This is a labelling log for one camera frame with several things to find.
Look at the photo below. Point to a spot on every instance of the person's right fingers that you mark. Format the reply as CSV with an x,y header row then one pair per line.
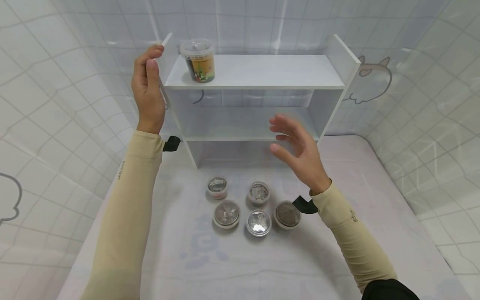
x,y
287,127

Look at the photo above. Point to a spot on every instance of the person's right forearm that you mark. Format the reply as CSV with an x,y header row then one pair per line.
x,y
352,237

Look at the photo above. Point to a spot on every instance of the person's left forearm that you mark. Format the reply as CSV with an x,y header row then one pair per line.
x,y
129,208

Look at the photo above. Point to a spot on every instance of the clear tub with orange label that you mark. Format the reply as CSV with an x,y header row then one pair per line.
x,y
200,62

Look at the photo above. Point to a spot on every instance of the person's right thumb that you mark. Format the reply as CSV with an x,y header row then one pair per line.
x,y
283,153

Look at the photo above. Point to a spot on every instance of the person's left hand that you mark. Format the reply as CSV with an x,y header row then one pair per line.
x,y
147,102

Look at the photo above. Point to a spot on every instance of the black wrist band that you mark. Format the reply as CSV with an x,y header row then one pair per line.
x,y
171,143
304,205

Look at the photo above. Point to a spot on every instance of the small jar with brown contents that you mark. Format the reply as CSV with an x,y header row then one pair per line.
x,y
287,215

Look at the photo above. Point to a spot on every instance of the person's left thumb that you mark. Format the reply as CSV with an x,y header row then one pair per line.
x,y
152,74

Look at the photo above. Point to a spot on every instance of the white wooden shelf unit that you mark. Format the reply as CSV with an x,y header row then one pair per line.
x,y
262,73

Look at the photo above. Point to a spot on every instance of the person's left index finger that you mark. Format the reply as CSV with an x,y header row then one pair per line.
x,y
146,53

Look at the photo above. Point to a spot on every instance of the small clear lidded jar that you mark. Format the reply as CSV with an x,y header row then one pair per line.
x,y
258,223
217,186
258,193
226,213

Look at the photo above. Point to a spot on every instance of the person's right hand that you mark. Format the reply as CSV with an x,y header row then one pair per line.
x,y
305,158

